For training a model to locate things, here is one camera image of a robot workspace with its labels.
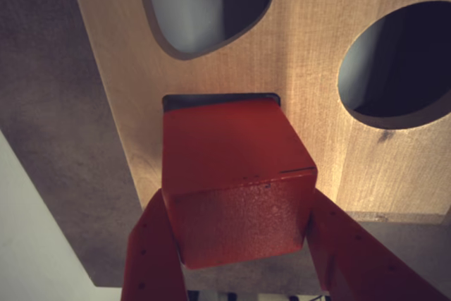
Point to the wooden shape sorter box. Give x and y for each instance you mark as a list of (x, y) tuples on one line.
[(310, 50)]

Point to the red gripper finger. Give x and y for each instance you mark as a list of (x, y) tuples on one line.
[(359, 255), (151, 251)]

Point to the red cube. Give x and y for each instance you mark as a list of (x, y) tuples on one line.
[(232, 181)]

